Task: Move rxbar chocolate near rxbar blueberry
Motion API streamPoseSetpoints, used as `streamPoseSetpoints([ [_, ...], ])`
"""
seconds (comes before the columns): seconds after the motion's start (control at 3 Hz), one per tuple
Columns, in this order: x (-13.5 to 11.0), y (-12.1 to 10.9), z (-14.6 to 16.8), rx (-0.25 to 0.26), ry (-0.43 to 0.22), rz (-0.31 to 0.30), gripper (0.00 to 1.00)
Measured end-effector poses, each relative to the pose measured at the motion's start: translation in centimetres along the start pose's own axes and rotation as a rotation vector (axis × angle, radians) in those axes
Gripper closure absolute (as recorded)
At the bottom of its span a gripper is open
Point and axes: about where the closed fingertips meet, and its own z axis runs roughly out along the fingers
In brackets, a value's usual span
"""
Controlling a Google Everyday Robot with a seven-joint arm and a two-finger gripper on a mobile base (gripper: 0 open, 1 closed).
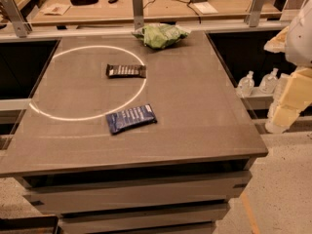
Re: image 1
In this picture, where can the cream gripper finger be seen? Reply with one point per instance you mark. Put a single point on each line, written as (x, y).
(277, 44)
(292, 95)

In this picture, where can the chocolate rxbar dark wrapper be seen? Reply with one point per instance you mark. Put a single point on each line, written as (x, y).
(125, 71)

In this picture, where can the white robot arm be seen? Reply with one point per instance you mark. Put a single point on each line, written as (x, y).
(299, 38)

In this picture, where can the blueberry rxbar blue wrapper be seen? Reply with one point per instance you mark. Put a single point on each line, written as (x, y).
(127, 119)

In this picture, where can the white paper sheet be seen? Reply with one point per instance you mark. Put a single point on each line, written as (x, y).
(205, 8)

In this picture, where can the green chip bag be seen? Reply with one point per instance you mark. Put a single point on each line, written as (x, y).
(160, 35)

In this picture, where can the lower grey drawer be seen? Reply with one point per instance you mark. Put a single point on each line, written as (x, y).
(145, 220)

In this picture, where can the grey drawer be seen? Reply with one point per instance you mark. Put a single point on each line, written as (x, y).
(145, 220)
(145, 192)

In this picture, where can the small black device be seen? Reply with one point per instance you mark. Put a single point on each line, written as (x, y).
(112, 1)

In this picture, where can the black oblong object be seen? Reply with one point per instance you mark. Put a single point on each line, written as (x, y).
(83, 2)

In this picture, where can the paper packet on desk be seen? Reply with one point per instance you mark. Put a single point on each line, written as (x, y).
(56, 10)

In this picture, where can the upper grey drawer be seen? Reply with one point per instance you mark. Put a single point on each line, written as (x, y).
(145, 192)

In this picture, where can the grey metal bracket right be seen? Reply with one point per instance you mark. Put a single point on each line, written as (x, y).
(254, 12)

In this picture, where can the grey metal bracket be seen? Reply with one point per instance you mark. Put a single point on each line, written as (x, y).
(21, 27)
(138, 13)
(254, 12)

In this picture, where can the grey metal bracket middle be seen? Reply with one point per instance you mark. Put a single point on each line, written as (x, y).
(138, 13)

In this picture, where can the grey metal bracket left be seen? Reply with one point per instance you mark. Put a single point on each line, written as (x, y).
(21, 27)

